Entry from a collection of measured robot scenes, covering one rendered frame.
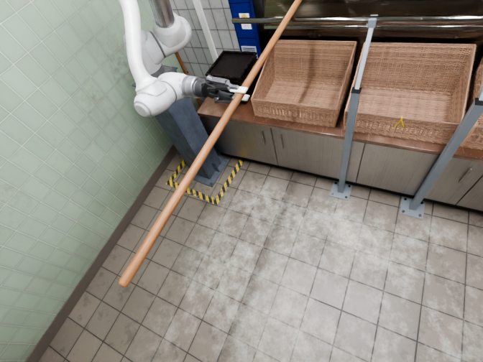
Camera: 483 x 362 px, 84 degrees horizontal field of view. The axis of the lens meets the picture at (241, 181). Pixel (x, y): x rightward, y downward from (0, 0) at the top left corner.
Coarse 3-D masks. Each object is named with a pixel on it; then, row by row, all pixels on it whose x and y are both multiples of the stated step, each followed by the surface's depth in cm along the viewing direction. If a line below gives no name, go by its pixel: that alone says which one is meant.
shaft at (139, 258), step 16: (288, 16) 128; (272, 48) 121; (256, 64) 113; (240, 96) 105; (208, 144) 94; (192, 176) 89; (176, 192) 86; (160, 224) 81; (144, 240) 79; (144, 256) 78; (128, 272) 75
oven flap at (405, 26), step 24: (264, 0) 170; (288, 0) 164; (312, 0) 158; (336, 0) 153; (360, 0) 148; (384, 0) 144; (408, 0) 139; (432, 0) 135; (456, 0) 131; (480, 0) 128; (288, 24) 172; (312, 24) 166; (336, 24) 160; (360, 24) 155; (384, 24) 150; (408, 24) 145; (432, 24) 140; (456, 24) 136; (480, 24) 132
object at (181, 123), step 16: (176, 112) 178; (192, 112) 191; (176, 128) 187; (192, 128) 196; (176, 144) 211; (192, 144) 202; (192, 160) 222; (208, 160) 228; (224, 160) 246; (240, 160) 243; (208, 176) 235; (192, 192) 236; (224, 192) 228
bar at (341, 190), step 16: (352, 16) 122; (368, 16) 119; (384, 16) 117; (400, 16) 114; (416, 16) 112; (432, 16) 109; (448, 16) 107; (464, 16) 105; (480, 16) 103; (368, 32) 121; (368, 48) 122; (352, 96) 129; (480, 96) 108; (352, 112) 136; (480, 112) 110; (352, 128) 145; (464, 128) 118; (448, 144) 130; (448, 160) 137; (432, 176) 150; (336, 192) 204; (400, 208) 186; (416, 208) 181
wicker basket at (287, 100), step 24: (288, 48) 184; (312, 48) 177; (336, 48) 170; (264, 72) 182; (288, 72) 194; (336, 72) 179; (264, 96) 193; (288, 96) 189; (312, 96) 183; (336, 96) 178; (288, 120) 176; (312, 120) 168; (336, 120) 166
